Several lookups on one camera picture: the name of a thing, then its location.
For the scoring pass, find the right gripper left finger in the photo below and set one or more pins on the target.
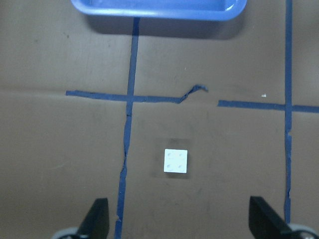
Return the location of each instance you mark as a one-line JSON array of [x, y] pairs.
[[96, 224]]

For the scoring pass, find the blue plastic tray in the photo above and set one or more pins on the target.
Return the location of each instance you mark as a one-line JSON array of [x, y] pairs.
[[202, 10]]

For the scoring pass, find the white block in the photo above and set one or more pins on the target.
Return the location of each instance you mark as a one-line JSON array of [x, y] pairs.
[[175, 161]]

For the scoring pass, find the brown paper table cover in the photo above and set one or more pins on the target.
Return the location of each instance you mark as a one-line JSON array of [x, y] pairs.
[[59, 153]]

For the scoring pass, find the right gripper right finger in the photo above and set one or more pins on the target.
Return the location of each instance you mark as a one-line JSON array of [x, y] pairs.
[[265, 223]]

